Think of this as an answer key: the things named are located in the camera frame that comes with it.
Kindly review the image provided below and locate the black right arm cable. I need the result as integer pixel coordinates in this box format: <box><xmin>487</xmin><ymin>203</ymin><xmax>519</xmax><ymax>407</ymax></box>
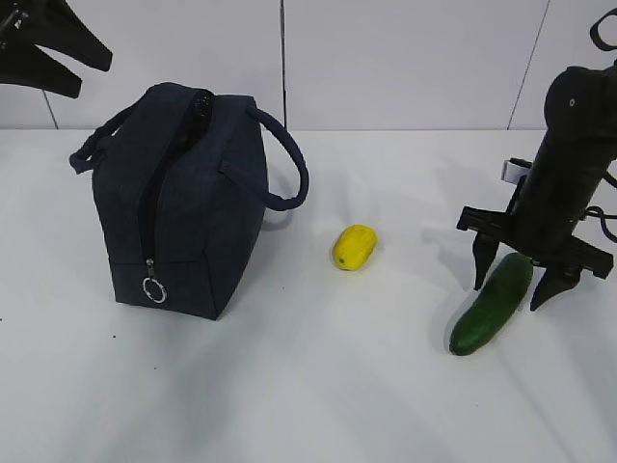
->
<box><xmin>588</xmin><ymin>4</ymin><xmax>617</xmax><ymax>242</ymax></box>

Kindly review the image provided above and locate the dark navy lunch bag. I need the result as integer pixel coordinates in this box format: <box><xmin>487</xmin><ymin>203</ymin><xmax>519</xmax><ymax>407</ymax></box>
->
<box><xmin>69</xmin><ymin>82</ymin><xmax>309</xmax><ymax>320</ymax></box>

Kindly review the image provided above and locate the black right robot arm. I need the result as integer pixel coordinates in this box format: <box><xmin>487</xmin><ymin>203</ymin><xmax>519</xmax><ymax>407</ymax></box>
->
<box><xmin>457</xmin><ymin>67</ymin><xmax>616</xmax><ymax>310</ymax></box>

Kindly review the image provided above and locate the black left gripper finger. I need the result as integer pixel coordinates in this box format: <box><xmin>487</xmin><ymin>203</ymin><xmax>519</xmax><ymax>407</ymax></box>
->
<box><xmin>1</xmin><ymin>34</ymin><xmax>82</xmax><ymax>98</ymax></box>
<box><xmin>28</xmin><ymin>1</ymin><xmax>113</xmax><ymax>70</ymax></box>

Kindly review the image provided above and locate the yellow lemon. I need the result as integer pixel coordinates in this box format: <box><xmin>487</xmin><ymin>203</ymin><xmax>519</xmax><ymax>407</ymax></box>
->
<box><xmin>332</xmin><ymin>224</ymin><xmax>379</xmax><ymax>271</ymax></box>

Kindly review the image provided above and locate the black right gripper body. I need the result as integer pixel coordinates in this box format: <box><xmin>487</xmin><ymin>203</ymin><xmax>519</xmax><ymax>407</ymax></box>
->
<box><xmin>457</xmin><ymin>206</ymin><xmax>613</xmax><ymax>279</ymax></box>

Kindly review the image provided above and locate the green cucumber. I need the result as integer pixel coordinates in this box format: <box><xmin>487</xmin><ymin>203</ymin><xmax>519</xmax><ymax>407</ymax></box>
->
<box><xmin>448</xmin><ymin>253</ymin><xmax>533</xmax><ymax>356</ymax></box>

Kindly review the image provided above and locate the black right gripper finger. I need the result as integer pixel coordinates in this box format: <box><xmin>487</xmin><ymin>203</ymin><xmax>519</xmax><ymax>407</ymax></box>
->
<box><xmin>530</xmin><ymin>264</ymin><xmax>581</xmax><ymax>311</ymax></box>
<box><xmin>472</xmin><ymin>232</ymin><xmax>499</xmax><ymax>290</ymax></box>

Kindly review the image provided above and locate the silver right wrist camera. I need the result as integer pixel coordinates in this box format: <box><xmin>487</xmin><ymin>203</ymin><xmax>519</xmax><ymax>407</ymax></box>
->
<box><xmin>500</xmin><ymin>158</ymin><xmax>532</xmax><ymax>185</ymax></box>

